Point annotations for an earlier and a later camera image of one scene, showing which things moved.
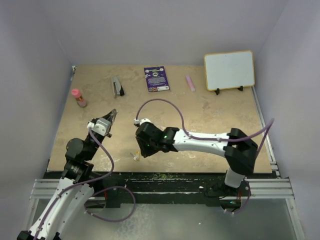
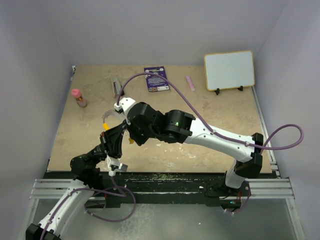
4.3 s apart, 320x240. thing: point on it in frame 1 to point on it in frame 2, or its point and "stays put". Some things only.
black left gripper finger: (111, 116) to (113, 139)
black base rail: (166, 189) stays put
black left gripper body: (93, 143) to (99, 152)
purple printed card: (156, 79) stays put
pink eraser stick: (190, 83) stays put
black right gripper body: (148, 148) to (140, 136)
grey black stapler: (118, 89) stays put
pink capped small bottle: (77, 94) stays put
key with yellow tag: (136, 156) to (131, 141)
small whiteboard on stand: (229, 70) stays put
